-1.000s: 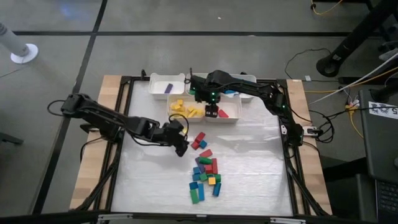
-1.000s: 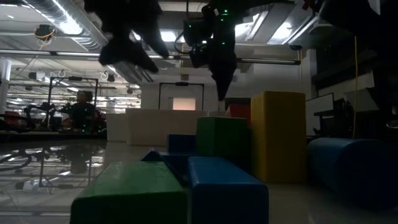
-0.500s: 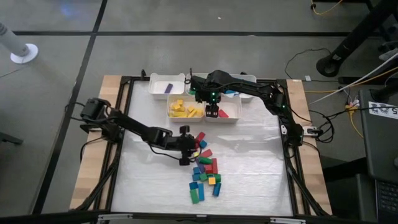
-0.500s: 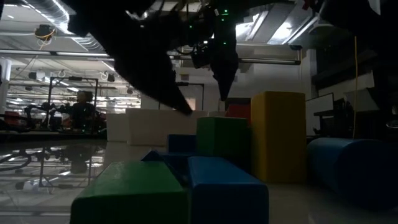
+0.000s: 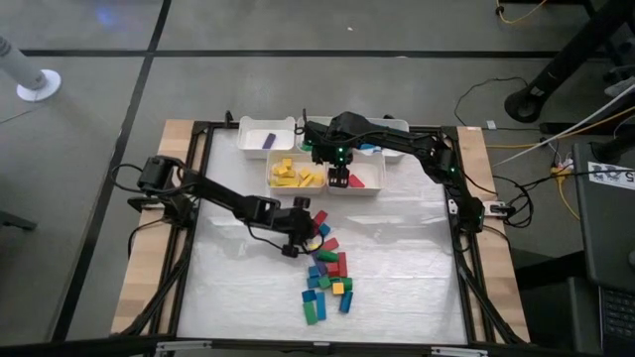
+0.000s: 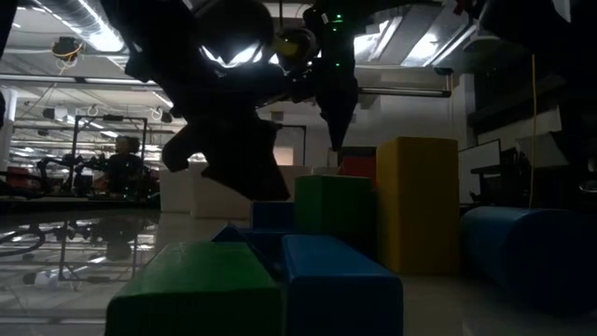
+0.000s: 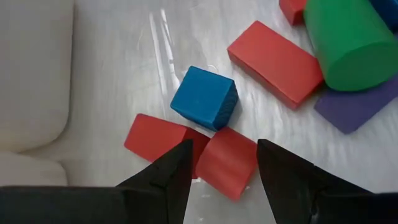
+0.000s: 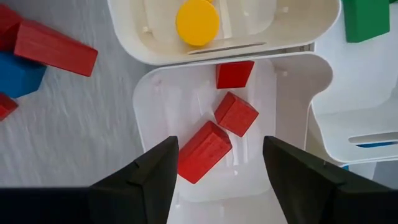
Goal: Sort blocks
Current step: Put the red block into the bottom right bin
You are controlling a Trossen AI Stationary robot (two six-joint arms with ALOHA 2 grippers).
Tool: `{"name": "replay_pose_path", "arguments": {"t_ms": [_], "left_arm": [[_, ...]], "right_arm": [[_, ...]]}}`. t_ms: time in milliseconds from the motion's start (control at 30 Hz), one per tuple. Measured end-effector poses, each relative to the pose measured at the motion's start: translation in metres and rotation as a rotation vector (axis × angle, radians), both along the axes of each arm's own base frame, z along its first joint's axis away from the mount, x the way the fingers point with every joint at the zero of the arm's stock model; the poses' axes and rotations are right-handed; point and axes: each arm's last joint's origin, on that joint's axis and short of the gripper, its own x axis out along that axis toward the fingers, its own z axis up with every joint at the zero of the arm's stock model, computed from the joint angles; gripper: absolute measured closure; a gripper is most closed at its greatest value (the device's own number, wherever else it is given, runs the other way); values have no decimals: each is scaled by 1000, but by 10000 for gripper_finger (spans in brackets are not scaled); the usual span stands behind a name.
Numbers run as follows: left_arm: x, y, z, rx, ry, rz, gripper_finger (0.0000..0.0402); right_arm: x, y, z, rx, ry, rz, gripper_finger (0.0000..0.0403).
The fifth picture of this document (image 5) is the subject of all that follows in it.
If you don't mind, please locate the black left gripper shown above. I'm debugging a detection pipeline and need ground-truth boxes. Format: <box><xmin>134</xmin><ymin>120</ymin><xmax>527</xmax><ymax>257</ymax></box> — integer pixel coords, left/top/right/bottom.
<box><xmin>272</xmin><ymin>195</ymin><xmax>318</xmax><ymax>259</ymax></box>

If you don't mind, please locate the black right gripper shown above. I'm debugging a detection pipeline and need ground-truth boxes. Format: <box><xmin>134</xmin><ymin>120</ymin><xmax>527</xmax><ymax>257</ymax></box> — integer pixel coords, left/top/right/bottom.
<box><xmin>303</xmin><ymin>111</ymin><xmax>370</xmax><ymax>189</ymax></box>

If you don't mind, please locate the white plastic bin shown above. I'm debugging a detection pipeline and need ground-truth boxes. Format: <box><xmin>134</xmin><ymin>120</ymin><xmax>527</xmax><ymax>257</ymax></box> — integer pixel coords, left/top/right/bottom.
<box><xmin>296</xmin><ymin>115</ymin><xmax>348</xmax><ymax>156</ymax></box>
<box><xmin>266</xmin><ymin>150</ymin><xmax>328</xmax><ymax>196</ymax></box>
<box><xmin>325</xmin><ymin>150</ymin><xmax>388</xmax><ymax>197</ymax></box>
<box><xmin>238</xmin><ymin>116</ymin><xmax>298</xmax><ymax>162</ymax></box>
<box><xmin>366</xmin><ymin>116</ymin><xmax>412</xmax><ymax>165</ymax></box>

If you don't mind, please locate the white table mat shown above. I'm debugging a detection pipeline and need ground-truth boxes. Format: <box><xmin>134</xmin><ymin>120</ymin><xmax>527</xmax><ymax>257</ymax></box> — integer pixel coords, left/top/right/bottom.
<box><xmin>176</xmin><ymin>126</ymin><xmax>470</xmax><ymax>346</ymax></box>

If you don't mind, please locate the white connector box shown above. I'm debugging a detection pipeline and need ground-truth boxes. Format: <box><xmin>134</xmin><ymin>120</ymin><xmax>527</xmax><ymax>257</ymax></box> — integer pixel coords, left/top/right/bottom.
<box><xmin>481</xmin><ymin>200</ymin><xmax>510</xmax><ymax>218</ymax></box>

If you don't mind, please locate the black floor stand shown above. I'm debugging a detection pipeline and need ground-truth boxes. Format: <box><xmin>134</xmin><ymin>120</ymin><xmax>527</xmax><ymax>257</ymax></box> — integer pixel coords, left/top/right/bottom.
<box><xmin>503</xmin><ymin>0</ymin><xmax>635</xmax><ymax>125</ymax></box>

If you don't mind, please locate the black computer case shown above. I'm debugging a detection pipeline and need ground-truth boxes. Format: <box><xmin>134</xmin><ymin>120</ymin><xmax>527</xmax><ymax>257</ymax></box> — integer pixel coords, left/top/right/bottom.
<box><xmin>571</xmin><ymin>141</ymin><xmax>635</xmax><ymax>294</ymax></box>

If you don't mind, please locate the white printed label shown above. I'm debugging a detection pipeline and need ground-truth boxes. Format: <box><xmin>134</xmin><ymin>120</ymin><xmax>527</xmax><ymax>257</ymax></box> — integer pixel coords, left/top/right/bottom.
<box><xmin>587</xmin><ymin>161</ymin><xmax>635</xmax><ymax>192</ymax></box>

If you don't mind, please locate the grey pole white base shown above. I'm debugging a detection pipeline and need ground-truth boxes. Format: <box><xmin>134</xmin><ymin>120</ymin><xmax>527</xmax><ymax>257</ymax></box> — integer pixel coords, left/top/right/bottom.
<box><xmin>0</xmin><ymin>33</ymin><xmax>63</xmax><ymax>104</ymax></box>

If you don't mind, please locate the black keyboard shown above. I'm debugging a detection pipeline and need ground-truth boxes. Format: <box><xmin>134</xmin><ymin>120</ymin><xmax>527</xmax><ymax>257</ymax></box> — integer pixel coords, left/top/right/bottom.
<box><xmin>597</xmin><ymin>285</ymin><xmax>635</xmax><ymax>357</ymax></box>

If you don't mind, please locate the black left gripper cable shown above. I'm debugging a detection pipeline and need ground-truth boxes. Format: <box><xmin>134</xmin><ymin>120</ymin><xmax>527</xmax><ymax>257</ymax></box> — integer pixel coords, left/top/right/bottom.
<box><xmin>246</xmin><ymin>225</ymin><xmax>287</xmax><ymax>252</ymax></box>

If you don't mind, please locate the black aluminium table frame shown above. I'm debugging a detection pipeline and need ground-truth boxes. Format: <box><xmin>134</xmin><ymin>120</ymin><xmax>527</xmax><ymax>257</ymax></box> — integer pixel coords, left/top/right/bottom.
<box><xmin>112</xmin><ymin>109</ymin><xmax>531</xmax><ymax>348</ymax></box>

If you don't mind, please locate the black floor cable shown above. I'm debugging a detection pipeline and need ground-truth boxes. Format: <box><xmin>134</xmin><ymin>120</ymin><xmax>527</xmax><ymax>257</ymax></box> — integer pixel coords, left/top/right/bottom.
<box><xmin>453</xmin><ymin>76</ymin><xmax>528</xmax><ymax>128</ymax></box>

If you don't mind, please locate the yellow floor cable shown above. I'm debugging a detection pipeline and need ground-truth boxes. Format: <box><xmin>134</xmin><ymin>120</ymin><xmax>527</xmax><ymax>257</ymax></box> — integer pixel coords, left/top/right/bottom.
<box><xmin>494</xmin><ymin>0</ymin><xmax>549</xmax><ymax>26</ymax></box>
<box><xmin>484</xmin><ymin>105</ymin><xmax>635</xmax><ymax>150</ymax></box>

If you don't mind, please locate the yellow power cable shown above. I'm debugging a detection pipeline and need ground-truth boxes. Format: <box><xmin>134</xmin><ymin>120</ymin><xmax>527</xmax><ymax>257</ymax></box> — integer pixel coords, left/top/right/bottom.
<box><xmin>549</xmin><ymin>166</ymin><xmax>581</xmax><ymax>222</ymax></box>

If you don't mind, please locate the black camera rig crossbar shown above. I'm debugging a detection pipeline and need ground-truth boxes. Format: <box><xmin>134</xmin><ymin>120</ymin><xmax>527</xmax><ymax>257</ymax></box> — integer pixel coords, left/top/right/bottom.
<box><xmin>0</xmin><ymin>334</ymin><xmax>635</xmax><ymax>357</ymax></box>

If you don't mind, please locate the white cable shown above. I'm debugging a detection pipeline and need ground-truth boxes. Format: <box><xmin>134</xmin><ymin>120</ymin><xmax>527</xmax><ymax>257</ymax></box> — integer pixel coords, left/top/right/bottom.
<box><xmin>493</xmin><ymin>82</ymin><xmax>635</xmax><ymax>168</ymax></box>

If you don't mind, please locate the black floor bracket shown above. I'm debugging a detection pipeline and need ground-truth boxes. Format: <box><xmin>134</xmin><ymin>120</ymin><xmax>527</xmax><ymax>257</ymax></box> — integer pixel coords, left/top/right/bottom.
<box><xmin>0</xmin><ymin>210</ymin><xmax>39</xmax><ymax>233</ymax></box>

